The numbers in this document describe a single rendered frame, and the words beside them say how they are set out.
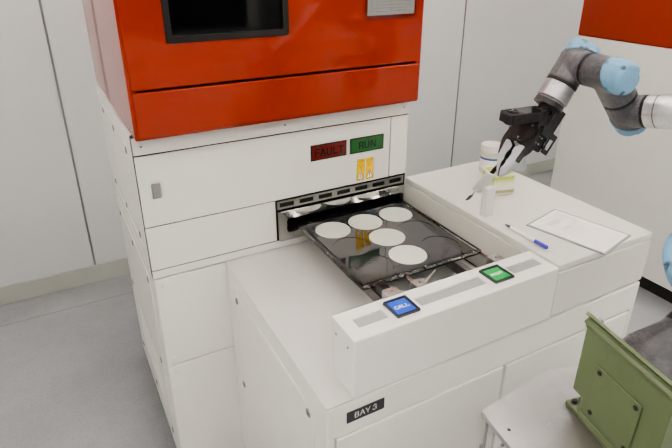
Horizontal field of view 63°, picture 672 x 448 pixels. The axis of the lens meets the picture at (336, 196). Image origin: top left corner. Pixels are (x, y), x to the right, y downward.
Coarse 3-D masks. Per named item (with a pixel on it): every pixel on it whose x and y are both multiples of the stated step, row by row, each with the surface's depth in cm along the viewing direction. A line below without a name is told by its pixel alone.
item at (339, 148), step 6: (330, 144) 158; (336, 144) 159; (342, 144) 160; (312, 150) 156; (318, 150) 157; (324, 150) 158; (330, 150) 159; (336, 150) 160; (342, 150) 161; (312, 156) 156; (318, 156) 157; (324, 156) 158; (330, 156) 159
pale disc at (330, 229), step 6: (330, 222) 161; (336, 222) 161; (318, 228) 157; (324, 228) 157; (330, 228) 157; (336, 228) 157; (342, 228) 157; (348, 228) 157; (318, 234) 154; (324, 234) 154; (330, 234) 154; (336, 234) 154; (342, 234) 154
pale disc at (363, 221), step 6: (354, 216) 164; (360, 216) 164; (366, 216) 164; (372, 216) 164; (348, 222) 161; (354, 222) 161; (360, 222) 161; (366, 222) 161; (372, 222) 161; (378, 222) 161; (360, 228) 157; (366, 228) 157; (372, 228) 157
